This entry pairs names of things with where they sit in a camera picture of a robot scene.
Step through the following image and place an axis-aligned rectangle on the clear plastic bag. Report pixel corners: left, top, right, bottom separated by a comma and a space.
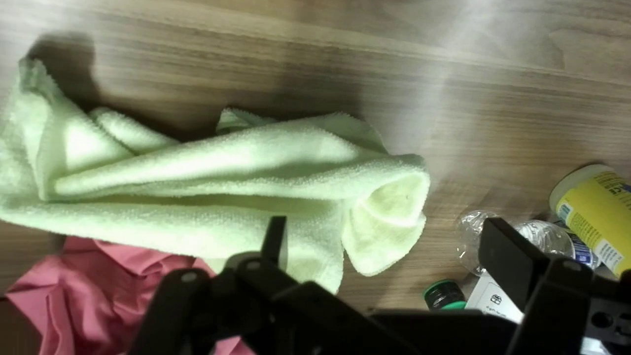
455, 209, 603, 278

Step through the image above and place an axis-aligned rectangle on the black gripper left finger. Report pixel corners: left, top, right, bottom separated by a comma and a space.
124, 215, 301, 355

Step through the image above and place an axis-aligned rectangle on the pink cloth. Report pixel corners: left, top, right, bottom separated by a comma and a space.
4, 235, 254, 355

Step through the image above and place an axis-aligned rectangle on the white paper sheet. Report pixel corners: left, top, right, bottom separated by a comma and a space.
463, 270, 528, 326

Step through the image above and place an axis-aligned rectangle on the yellow labelled white tub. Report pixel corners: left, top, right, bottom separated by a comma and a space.
548, 162, 631, 282

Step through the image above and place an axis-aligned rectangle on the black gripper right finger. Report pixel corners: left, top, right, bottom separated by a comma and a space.
477, 215, 631, 355

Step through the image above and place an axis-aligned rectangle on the pale green cloth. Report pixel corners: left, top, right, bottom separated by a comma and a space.
0, 57, 434, 296

